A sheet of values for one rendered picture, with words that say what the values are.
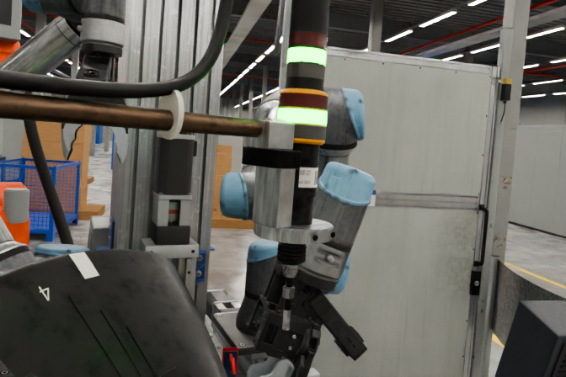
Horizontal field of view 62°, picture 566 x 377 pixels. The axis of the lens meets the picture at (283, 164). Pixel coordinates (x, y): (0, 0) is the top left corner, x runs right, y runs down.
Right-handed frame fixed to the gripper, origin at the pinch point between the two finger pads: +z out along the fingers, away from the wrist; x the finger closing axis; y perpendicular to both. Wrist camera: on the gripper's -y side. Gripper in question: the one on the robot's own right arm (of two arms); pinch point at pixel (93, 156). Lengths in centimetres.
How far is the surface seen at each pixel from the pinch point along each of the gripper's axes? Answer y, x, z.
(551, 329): -20, -82, 25
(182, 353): -47, -16, 15
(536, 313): -15, -83, 24
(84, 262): -42.3, -6.5, 7.7
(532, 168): 799, -769, 17
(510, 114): 483, -458, -63
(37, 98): -64, -7, -7
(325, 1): -52, -26, -17
